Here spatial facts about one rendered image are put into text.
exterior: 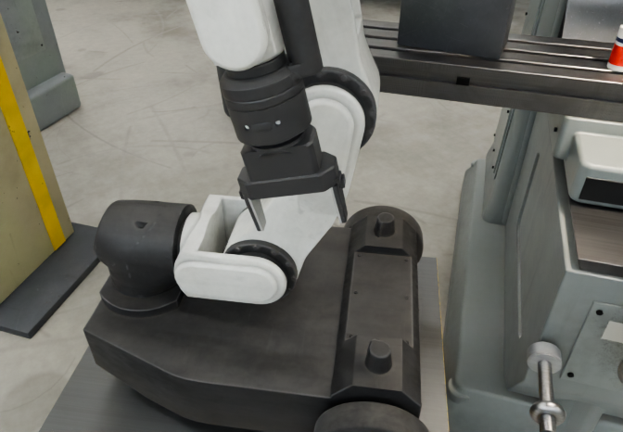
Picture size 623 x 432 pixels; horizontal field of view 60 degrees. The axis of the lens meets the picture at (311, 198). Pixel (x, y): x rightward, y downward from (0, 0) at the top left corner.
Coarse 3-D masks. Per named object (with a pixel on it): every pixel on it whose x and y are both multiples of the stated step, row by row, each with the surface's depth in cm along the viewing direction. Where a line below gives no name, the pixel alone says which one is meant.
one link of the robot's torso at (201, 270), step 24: (192, 216) 102; (216, 216) 105; (192, 240) 97; (216, 240) 106; (192, 264) 95; (216, 264) 94; (240, 264) 94; (264, 264) 93; (192, 288) 98; (216, 288) 97; (240, 288) 96; (264, 288) 95
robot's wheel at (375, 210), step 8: (368, 208) 129; (376, 208) 128; (384, 208) 128; (392, 208) 128; (352, 216) 131; (360, 216) 128; (400, 216) 126; (408, 216) 128; (352, 224) 128; (416, 224) 129; (416, 232) 127
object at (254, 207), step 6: (240, 192) 66; (246, 198) 66; (246, 204) 66; (252, 204) 66; (258, 204) 68; (252, 210) 67; (258, 210) 68; (252, 216) 68; (258, 216) 68; (264, 216) 70; (258, 222) 68; (264, 222) 70; (258, 228) 69
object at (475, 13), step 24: (408, 0) 112; (432, 0) 110; (456, 0) 108; (480, 0) 106; (504, 0) 104; (408, 24) 114; (432, 24) 112; (456, 24) 110; (480, 24) 108; (504, 24) 107; (432, 48) 115; (456, 48) 113; (480, 48) 111
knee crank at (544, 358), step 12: (528, 348) 103; (540, 348) 100; (552, 348) 100; (528, 360) 101; (540, 360) 100; (552, 360) 100; (540, 372) 98; (552, 372) 101; (540, 384) 97; (552, 384) 96; (540, 396) 95; (552, 396) 94; (540, 408) 91; (552, 408) 90; (540, 420) 91; (552, 420) 90; (564, 420) 91
